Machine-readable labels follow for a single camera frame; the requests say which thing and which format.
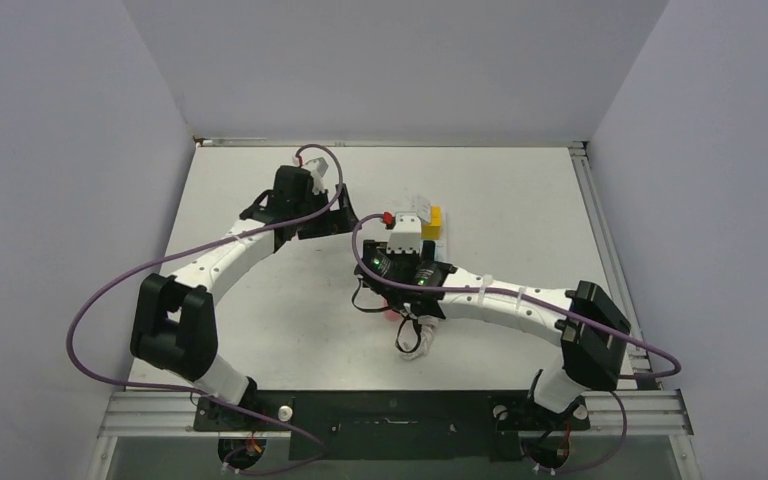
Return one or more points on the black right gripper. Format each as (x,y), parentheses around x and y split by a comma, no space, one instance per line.
(415,259)

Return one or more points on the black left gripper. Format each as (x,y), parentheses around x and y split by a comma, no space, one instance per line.
(343,217)

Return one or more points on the white power strip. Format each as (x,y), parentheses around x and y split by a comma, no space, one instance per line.
(435,250)

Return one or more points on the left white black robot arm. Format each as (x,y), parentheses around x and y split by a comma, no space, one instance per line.
(175,327)

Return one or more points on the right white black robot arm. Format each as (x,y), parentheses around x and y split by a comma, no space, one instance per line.
(583,323)

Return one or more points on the yellow plug adapter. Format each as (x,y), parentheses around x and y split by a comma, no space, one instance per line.
(432,227)

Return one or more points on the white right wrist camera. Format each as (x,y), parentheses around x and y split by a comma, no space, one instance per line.
(406,235)

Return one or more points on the white power strip cord plug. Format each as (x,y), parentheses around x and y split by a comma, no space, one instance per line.
(424,330)

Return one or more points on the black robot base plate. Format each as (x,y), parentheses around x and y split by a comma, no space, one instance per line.
(397,424)

